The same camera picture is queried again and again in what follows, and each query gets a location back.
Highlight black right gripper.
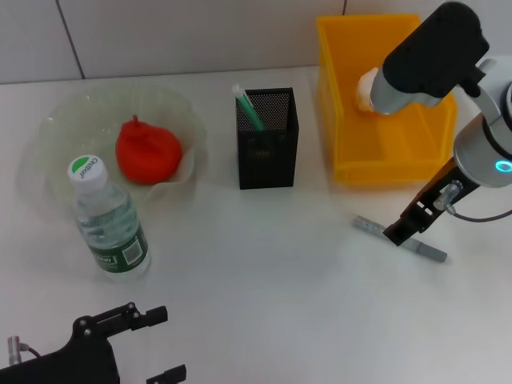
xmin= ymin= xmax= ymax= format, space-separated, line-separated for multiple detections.
xmin=382 ymin=155 xmax=481 ymax=247

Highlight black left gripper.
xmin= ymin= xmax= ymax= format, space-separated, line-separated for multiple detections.
xmin=0 ymin=302 xmax=188 ymax=384

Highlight grey glitter pen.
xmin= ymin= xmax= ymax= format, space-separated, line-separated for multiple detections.
xmin=351 ymin=215 xmax=448 ymax=264

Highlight clear green-label water bottle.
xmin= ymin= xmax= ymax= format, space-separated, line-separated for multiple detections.
xmin=66 ymin=154 xmax=152 ymax=283

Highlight white paper ball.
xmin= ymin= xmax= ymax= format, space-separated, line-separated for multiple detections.
xmin=354 ymin=67 xmax=381 ymax=115

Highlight orange-red toy orange fruit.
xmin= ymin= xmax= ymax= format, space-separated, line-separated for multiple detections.
xmin=114 ymin=114 xmax=184 ymax=186

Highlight mint green utility knife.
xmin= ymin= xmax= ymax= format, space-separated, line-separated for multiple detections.
xmin=231 ymin=83 xmax=266 ymax=132

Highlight black mesh pen holder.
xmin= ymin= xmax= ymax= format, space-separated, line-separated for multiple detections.
xmin=234 ymin=86 xmax=300 ymax=190

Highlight wavy clear glass fruit plate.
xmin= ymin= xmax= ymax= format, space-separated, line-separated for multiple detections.
xmin=38 ymin=82 xmax=208 ymax=217

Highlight yellow plastic storage bin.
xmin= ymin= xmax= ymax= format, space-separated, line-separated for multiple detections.
xmin=315 ymin=14 xmax=458 ymax=186

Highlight grey right gripper cable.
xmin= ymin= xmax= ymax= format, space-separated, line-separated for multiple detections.
xmin=434 ymin=179 xmax=512 ymax=222

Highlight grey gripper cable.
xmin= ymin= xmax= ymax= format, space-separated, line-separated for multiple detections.
xmin=6 ymin=335 xmax=41 ymax=363
xmin=434 ymin=179 xmax=512 ymax=222

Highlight grey left gripper cable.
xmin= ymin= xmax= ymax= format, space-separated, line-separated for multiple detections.
xmin=6 ymin=335 xmax=41 ymax=363

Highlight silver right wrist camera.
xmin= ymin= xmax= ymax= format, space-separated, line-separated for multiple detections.
xmin=370 ymin=2 xmax=491 ymax=117

